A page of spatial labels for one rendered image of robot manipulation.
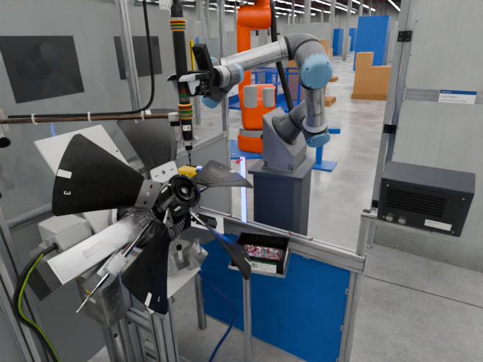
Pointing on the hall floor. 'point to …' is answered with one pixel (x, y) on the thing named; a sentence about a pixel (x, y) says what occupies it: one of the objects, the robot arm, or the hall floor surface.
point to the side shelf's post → (111, 344)
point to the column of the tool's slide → (31, 348)
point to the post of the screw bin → (247, 319)
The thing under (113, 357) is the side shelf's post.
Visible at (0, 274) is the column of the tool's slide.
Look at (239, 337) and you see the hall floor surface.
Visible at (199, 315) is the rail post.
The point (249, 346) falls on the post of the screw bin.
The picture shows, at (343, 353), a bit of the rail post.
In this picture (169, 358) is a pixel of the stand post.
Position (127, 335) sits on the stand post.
